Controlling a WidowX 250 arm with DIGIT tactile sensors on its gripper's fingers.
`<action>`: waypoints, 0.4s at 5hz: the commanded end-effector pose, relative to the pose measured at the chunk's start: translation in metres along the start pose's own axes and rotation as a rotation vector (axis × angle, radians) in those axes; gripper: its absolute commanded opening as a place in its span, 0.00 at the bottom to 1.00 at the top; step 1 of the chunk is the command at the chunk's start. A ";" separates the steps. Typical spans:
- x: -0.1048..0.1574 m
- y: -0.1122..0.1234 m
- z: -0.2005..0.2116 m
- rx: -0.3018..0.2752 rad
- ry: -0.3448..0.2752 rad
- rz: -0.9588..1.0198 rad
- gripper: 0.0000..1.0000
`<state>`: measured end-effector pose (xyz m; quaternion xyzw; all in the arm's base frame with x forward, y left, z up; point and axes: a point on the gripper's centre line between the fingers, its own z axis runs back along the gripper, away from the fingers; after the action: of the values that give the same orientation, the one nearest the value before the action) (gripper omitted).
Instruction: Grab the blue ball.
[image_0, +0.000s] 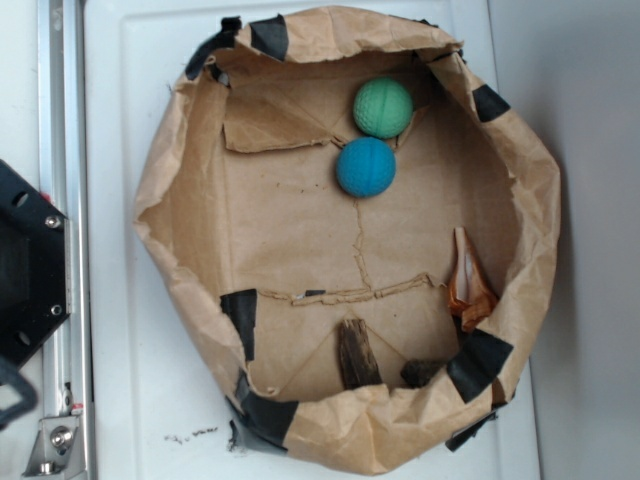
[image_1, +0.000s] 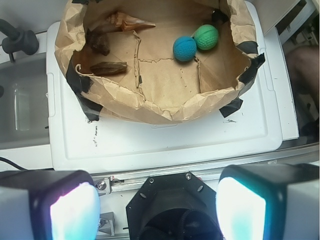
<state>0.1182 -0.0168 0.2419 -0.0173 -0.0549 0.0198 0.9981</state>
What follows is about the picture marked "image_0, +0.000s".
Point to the blue dimpled ball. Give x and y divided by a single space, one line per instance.
366 167

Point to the green dimpled ball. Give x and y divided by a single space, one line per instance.
382 108

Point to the brown paper bag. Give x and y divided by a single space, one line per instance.
264 254

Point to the long brown wood piece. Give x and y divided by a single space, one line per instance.
359 367

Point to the small dark wood chunk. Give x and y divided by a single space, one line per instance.
417 373

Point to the white plastic tray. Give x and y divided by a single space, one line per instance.
160 413

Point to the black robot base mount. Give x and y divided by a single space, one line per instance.
33 268

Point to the aluminium frame rail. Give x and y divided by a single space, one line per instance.
66 355

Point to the metal corner bracket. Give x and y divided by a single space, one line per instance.
54 454

